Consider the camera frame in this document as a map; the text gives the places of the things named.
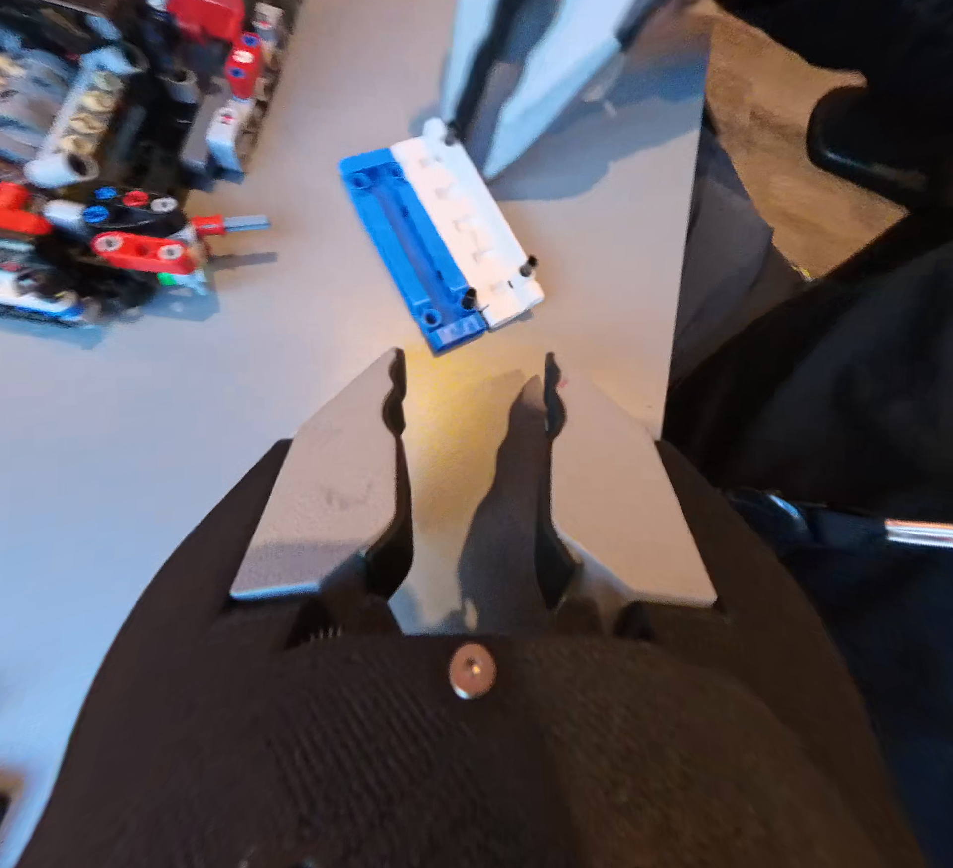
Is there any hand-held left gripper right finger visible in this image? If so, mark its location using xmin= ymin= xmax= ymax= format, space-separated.
xmin=535 ymin=351 xmax=719 ymax=607

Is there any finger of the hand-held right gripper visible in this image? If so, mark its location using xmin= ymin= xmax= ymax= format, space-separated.
xmin=482 ymin=0 xmax=689 ymax=180
xmin=441 ymin=0 xmax=555 ymax=135

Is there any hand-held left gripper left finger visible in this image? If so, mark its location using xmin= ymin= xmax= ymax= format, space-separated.
xmin=229 ymin=347 xmax=415 ymax=597

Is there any white brick panel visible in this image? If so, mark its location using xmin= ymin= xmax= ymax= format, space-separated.
xmin=389 ymin=116 xmax=546 ymax=329

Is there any black brick race car model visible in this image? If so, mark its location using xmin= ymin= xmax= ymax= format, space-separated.
xmin=0 ymin=0 xmax=371 ymax=329

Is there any grey desk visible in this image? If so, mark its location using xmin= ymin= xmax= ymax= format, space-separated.
xmin=0 ymin=0 xmax=712 ymax=809

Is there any black office chair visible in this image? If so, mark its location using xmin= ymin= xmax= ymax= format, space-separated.
xmin=663 ymin=86 xmax=953 ymax=868

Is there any person's grey trouser leg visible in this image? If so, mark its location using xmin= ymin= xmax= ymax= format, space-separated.
xmin=670 ymin=127 xmax=813 ymax=393

